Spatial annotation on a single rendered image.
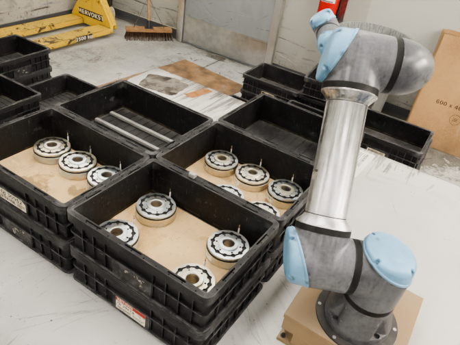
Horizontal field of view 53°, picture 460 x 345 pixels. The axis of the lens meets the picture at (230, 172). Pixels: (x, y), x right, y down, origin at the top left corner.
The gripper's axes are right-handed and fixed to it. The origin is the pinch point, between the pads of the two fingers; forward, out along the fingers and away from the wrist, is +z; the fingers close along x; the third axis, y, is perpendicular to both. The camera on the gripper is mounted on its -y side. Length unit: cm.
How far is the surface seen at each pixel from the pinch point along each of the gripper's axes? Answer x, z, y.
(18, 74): -44, -69, -167
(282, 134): -18.8, -4.0, -22.3
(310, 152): -21.1, 2.2, -10.4
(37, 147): -81, -54, -36
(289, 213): -57, -13, 21
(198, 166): -53, -22, -17
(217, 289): -84, -22, 31
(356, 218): -29.5, 23.2, 3.5
